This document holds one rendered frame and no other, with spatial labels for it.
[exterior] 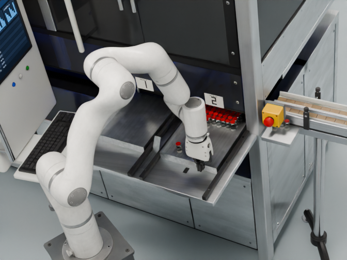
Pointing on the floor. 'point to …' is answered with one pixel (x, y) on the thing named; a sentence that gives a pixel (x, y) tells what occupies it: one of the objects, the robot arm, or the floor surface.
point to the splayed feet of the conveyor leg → (308, 217)
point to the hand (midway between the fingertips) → (200, 165)
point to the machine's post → (255, 121)
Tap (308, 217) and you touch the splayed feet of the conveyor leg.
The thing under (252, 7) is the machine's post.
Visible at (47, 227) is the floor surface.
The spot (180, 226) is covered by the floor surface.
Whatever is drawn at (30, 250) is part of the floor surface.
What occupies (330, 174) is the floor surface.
